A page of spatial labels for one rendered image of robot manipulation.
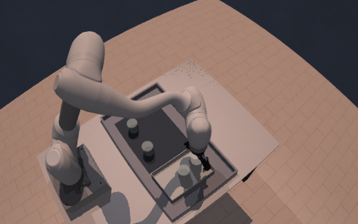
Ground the translucent grey cylinder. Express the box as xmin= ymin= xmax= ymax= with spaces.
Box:
xmin=126 ymin=119 xmax=139 ymax=133
xmin=142 ymin=141 xmax=155 ymax=156
xmin=191 ymin=155 xmax=202 ymax=169
xmin=178 ymin=165 xmax=190 ymax=179

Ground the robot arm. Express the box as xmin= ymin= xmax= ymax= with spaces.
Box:
xmin=45 ymin=31 xmax=211 ymax=194

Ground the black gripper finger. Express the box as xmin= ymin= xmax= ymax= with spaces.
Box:
xmin=197 ymin=155 xmax=211 ymax=173
xmin=184 ymin=141 xmax=191 ymax=153

